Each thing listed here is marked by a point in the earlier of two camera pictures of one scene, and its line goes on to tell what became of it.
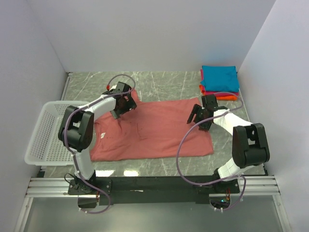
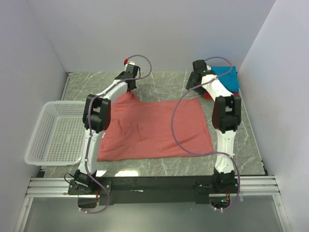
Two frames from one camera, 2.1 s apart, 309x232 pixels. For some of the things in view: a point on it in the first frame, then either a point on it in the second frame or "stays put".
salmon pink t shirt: (148, 130) stays put
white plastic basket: (45, 147) stays put
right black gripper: (196, 109) to (190, 82)
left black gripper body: (127, 106) to (135, 85)
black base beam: (159, 190) stays put
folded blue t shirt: (220, 79) stays put
